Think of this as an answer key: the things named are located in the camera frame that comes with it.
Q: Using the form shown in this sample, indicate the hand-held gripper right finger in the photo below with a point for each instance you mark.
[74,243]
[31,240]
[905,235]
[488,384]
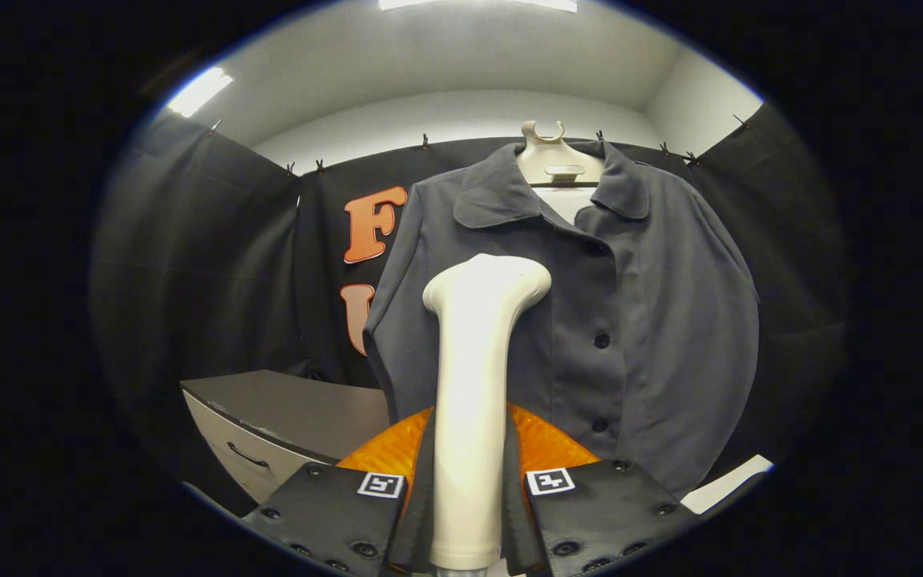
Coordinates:
[513,513]

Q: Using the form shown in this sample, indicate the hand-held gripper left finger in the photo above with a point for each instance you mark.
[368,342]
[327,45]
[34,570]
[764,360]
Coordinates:
[420,497]

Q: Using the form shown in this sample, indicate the dark grey button shirt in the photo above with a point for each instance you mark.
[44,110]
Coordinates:
[670,320]

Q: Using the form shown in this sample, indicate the grey drawer cabinet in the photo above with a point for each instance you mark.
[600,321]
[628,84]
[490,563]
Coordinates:
[293,401]

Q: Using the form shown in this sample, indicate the white side table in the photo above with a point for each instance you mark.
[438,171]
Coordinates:
[722,485]

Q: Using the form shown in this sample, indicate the black backdrop cloth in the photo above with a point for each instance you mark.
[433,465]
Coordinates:
[189,280]

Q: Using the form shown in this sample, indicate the row of black cloth clips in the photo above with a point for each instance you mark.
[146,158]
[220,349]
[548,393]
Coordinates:
[425,143]

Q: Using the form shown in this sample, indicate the ceiling light panel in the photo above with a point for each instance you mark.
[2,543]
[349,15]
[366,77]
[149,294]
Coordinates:
[201,90]

